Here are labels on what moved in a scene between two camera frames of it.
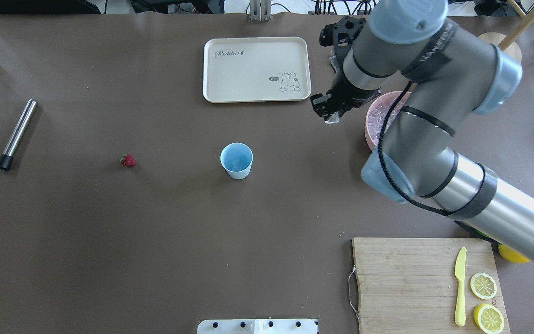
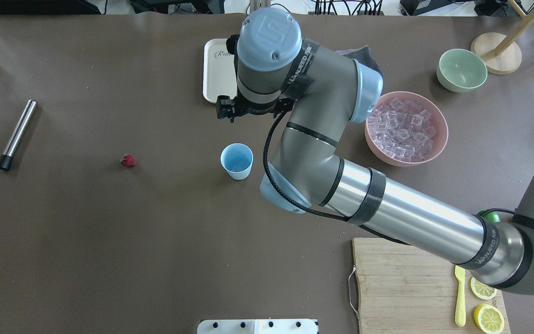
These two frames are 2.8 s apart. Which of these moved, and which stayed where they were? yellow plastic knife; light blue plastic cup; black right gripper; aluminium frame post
Moved: black right gripper
Stayed: yellow plastic knife; aluminium frame post; light blue plastic cup
